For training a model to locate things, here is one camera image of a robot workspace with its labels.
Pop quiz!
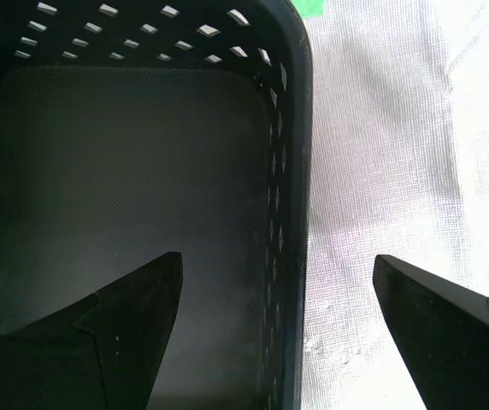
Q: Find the white table cloth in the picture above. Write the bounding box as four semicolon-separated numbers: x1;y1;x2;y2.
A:
299;0;489;410

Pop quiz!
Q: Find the long green tape strip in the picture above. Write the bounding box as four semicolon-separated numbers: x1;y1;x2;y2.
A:
291;0;327;20

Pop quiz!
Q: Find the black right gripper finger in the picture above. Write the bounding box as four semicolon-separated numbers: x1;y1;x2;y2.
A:
373;254;489;410
0;251;184;410

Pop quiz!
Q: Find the black perforated plastic basket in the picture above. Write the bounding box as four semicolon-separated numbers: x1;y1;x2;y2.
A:
0;0;314;410

